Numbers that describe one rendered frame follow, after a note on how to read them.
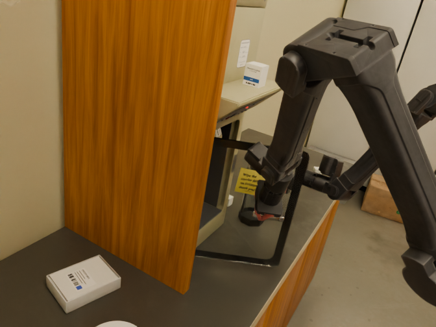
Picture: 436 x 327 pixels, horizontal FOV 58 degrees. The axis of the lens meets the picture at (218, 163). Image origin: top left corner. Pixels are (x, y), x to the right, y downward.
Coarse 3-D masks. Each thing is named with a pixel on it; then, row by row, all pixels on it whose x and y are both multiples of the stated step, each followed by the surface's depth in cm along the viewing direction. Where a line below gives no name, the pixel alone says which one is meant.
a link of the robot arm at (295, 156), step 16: (288, 64) 52; (304, 64) 51; (288, 80) 54; (304, 80) 54; (320, 80) 57; (288, 96) 63; (304, 96) 59; (320, 96) 61; (288, 112) 66; (304, 112) 63; (288, 128) 70; (304, 128) 69; (272, 144) 80; (288, 144) 74; (272, 160) 83; (288, 160) 80
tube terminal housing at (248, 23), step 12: (240, 12) 103; (252, 12) 109; (264, 12) 115; (240, 24) 105; (252, 24) 111; (240, 36) 107; (252, 36) 114; (252, 48) 117; (228, 60) 106; (252, 60) 120; (228, 72) 109; (240, 72) 115; (228, 120) 120; (240, 120) 128; (240, 132) 132
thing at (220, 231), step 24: (216, 144) 104; (240, 144) 104; (216, 168) 107; (240, 168) 107; (216, 192) 110; (288, 192) 110; (216, 216) 114; (240, 216) 114; (288, 216) 113; (216, 240) 118; (240, 240) 117; (264, 240) 117; (264, 264) 121
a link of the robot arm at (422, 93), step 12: (420, 96) 106; (432, 96) 104; (420, 108) 106; (420, 120) 109; (372, 156) 118; (360, 168) 120; (372, 168) 119; (336, 180) 125; (348, 180) 122; (360, 180) 121; (348, 192) 126
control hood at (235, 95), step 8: (240, 80) 114; (224, 88) 103; (232, 88) 105; (240, 88) 106; (248, 88) 107; (256, 88) 109; (264, 88) 110; (272, 88) 112; (280, 88) 116; (224, 96) 97; (232, 96) 98; (240, 96) 99; (248, 96) 100; (256, 96) 102; (264, 96) 107; (224, 104) 95; (232, 104) 94; (240, 104) 94; (248, 104) 105; (256, 104) 123; (224, 112) 96
